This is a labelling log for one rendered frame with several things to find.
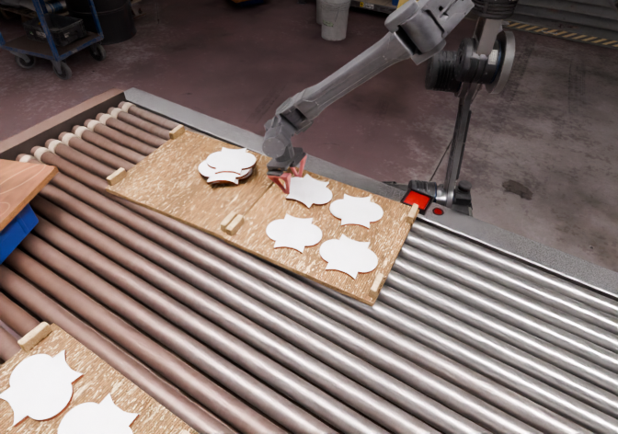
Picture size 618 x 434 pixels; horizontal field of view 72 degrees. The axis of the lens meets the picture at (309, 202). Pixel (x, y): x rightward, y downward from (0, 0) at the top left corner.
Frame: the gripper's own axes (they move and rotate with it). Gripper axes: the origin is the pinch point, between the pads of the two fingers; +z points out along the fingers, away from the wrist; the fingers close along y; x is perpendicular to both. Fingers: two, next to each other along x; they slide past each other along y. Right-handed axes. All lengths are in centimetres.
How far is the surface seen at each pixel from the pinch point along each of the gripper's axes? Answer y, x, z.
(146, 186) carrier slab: 19.1, -36.5, -8.6
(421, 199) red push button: -13.2, 33.0, 11.4
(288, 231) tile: 16.6, 7.2, 2.7
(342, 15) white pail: -327, -133, 34
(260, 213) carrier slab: 13.7, -2.8, 0.8
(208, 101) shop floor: -159, -182, 47
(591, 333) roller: 11, 76, 25
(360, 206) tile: -0.8, 19.7, 6.2
